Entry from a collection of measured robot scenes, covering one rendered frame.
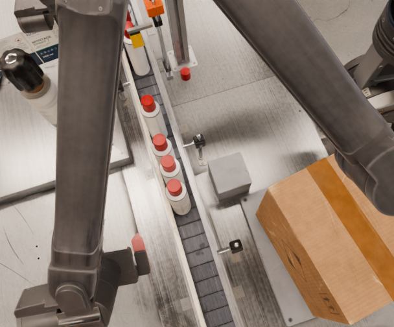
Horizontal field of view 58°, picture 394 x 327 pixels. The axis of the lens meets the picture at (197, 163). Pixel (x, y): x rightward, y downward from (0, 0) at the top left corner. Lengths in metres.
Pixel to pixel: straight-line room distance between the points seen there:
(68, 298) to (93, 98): 0.25
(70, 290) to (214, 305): 0.55
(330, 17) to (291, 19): 2.25
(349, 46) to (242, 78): 1.35
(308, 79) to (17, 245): 0.99
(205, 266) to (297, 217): 0.32
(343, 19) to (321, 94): 2.24
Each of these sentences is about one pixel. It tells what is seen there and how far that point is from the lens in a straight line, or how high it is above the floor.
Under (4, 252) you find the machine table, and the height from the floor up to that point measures 0.83.
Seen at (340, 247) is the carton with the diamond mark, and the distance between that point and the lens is 0.77.
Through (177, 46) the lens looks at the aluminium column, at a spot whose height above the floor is 0.93.
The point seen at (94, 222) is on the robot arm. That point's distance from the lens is 0.43.
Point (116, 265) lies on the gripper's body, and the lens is 0.62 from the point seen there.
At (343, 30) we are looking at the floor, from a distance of 2.55.
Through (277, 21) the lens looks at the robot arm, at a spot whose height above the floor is 1.59.
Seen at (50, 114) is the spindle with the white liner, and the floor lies 0.97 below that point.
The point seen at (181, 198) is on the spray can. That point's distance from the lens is 0.84.
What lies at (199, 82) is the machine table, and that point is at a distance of 1.22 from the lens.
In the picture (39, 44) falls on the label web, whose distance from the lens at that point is 1.22.
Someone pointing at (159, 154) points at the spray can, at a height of 1.04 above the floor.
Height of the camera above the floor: 1.85
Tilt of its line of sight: 70 degrees down
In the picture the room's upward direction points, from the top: 9 degrees counter-clockwise
